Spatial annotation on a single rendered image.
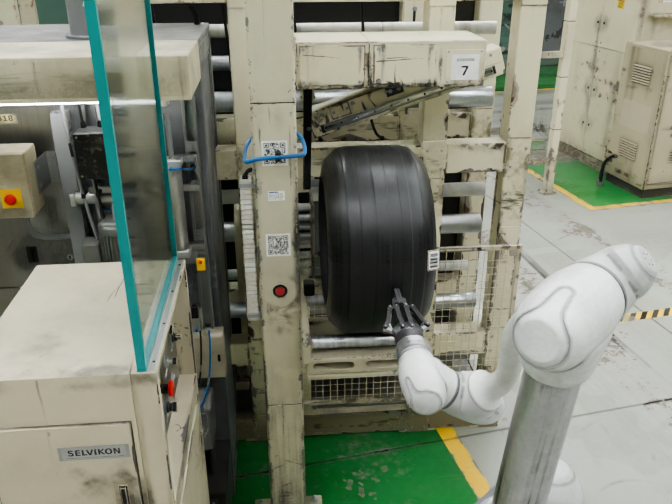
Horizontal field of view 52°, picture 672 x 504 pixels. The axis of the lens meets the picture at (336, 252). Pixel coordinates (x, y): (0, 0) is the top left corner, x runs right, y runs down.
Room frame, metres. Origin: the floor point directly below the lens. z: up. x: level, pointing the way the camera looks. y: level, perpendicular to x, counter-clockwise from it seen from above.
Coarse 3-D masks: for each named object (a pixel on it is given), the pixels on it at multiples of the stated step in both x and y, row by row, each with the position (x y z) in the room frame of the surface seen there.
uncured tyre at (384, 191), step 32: (352, 160) 1.96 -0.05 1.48; (384, 160) 1.96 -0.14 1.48; (416, 160) 1.99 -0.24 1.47; (320, 192) 2.21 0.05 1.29; (352, 192) 1.85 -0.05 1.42; (384, 192) 1.85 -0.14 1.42; (416, 192) 1.86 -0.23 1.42; (320, 224) 2.23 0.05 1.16; (352, 224) 1.79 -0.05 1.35; (384, 224) 1.79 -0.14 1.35; (416, 224) 1.80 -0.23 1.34; (320, 256) 2.19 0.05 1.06; (352, 256) 1.75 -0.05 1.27; (384, 256) 1.75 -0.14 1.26; (416, 256) 1.76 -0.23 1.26; (352, 288) 1.74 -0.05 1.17; (384, 288) 1.75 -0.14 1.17; (416, 288) 1.76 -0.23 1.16; (352, 320) 1.78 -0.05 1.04; (384, 320) 1.79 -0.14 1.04
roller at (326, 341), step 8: (312, 336) 1.89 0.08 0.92; (320, 336) 1.89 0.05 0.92; (328, 336) 1.89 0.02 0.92; (336, 336) 1.89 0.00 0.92; (344, 336) 1.89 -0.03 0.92; (352, 336) 1.89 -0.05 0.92; (360, 336) 1.89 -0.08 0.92; (368, 336) 1.89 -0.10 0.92; (376, 336) 1.89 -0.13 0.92; (384, 336) 1.89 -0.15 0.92; (392, 336) 1.89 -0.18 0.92; (320, 344) 1.87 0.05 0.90; (328, 344) 1.87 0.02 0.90; (336, 344) 1.87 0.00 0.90; (344, 344) 1.87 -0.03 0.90; (352, 344) 1.88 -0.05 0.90; (360, 344) 1.88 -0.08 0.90; (368, 344) 1.88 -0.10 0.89; (376, 344) 1.88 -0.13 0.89; (384, 344) 1.89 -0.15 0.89; (392, 344) 1.89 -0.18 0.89
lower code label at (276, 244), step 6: (270, 234) 1.93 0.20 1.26; (276, 234) 1.93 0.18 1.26; (282, 234) 1.93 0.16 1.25; (288, 234) 1.93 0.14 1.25; (270, 240) 1.93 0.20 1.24; (276, 240) 1.93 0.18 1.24; (282, 240) 1.93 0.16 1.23; (288, 240) 1.93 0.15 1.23; (270, 246) 1.93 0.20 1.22; (276, 246) 1.93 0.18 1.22; (282, 246) 1.93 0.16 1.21; (288, 246) 1.93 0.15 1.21; (270, 252) 1.93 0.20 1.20; (276, 252) 1.93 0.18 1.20; (282, 252) 1.93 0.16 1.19; (288, 252) 1.93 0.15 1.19
